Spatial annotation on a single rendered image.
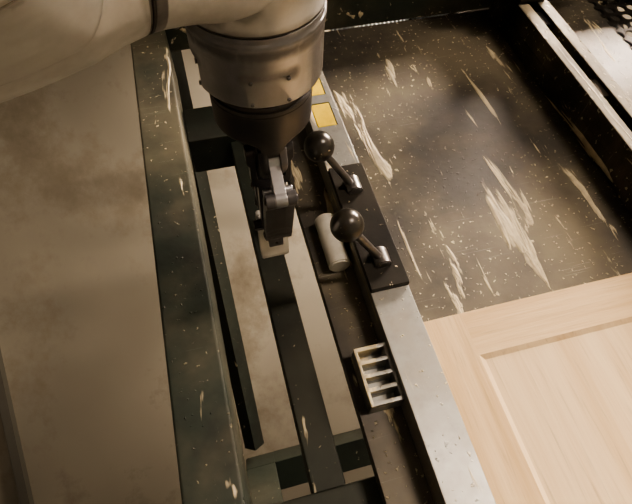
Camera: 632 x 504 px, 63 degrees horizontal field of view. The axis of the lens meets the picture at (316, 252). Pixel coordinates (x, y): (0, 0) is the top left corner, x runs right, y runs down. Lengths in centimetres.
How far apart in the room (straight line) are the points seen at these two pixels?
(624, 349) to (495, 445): 21
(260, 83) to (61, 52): 13
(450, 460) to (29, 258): 250
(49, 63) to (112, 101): 263
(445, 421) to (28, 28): 51
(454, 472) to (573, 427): 16
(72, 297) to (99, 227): 37
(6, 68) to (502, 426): 56
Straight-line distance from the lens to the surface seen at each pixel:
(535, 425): 65
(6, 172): 292
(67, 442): 294
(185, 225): 68
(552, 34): 102
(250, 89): 34
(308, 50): 34
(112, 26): 26
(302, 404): 67
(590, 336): 73
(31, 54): 24
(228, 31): 32
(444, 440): 59
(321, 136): 62
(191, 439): 57
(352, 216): 55
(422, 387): 60
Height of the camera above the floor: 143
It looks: 1 degrees down
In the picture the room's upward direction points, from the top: 12 degrees counter-clockwise
